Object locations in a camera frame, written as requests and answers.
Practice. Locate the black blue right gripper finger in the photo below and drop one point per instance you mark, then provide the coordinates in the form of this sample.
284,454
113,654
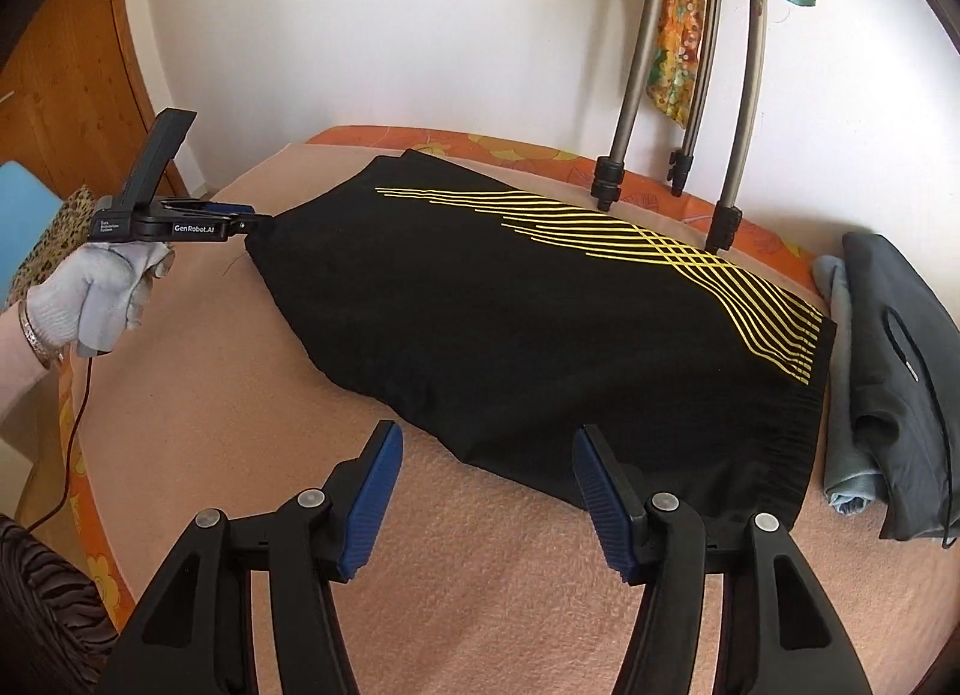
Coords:
240,216

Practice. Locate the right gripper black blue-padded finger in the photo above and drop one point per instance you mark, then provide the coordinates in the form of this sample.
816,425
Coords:
779,631
191,631

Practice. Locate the black pants with yellow stripes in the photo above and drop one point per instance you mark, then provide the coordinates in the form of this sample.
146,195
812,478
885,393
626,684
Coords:
500,321

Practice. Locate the bare left forearm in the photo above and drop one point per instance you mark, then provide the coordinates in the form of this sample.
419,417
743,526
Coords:
25,357

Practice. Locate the white gloved left hand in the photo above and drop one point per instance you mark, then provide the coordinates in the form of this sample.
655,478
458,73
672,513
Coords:
97,294

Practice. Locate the leopard print cloth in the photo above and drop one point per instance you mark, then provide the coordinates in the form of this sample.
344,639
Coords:
67,231

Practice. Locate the light blue cushion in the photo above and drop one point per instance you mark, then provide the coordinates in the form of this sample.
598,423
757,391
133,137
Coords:
27,207

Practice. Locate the wooden wardrobe door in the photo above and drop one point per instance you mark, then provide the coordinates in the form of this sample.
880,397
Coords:
75,109

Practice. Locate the zebra print fabric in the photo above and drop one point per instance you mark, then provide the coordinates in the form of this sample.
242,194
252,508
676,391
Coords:
56,633

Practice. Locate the light blue folded garment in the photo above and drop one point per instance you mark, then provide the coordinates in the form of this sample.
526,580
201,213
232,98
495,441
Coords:
851,478

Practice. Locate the dark grey folded garment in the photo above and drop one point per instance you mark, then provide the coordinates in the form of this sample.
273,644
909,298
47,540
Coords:
904,388

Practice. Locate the orange floral hanging cloth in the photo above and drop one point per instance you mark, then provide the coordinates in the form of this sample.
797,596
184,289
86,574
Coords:
675,66

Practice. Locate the grey metal tripod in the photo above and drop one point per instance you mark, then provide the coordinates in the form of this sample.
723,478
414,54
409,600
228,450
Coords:
610,169

